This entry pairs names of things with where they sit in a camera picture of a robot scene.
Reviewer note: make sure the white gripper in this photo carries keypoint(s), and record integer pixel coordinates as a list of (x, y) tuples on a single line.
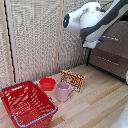
[(90, 44)]

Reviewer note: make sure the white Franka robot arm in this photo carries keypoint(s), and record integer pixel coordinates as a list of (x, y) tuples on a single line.
[(87, 20)]

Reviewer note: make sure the dark brown drawer cabinet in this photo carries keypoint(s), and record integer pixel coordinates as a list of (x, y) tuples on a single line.
[(113, 55)]

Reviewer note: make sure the granola bars box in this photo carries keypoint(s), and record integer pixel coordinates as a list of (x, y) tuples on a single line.
[(73, 80)]

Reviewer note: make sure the woven folding screen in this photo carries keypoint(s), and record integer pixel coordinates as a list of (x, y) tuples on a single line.
[(36, 36)]

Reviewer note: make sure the pink ceramic mug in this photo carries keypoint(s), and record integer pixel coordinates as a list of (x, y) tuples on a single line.
[(62, 91)]

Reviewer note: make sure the red plastic bowl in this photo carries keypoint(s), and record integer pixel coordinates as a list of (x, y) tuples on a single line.
[(47, 84)]

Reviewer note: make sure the red shopping basket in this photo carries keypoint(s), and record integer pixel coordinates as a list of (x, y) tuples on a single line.
[(23, 103)]

